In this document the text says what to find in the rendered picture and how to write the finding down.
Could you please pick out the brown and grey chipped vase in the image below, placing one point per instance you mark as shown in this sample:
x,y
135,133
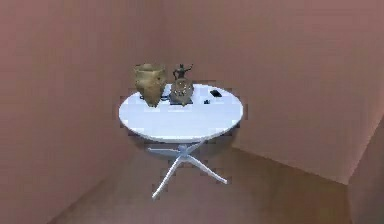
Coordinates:
x,y
150,83

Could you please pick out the small black block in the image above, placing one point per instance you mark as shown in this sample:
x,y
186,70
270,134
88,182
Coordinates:
x,y
207,101

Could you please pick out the dark bronze figure statue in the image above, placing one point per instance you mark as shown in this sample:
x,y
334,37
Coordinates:
x,y
181,88

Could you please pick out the black flat rectangular device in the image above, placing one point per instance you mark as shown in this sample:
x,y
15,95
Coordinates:
x,y
215,93

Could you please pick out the white round pedestal table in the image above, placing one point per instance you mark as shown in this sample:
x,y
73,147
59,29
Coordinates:
x,y
181,120

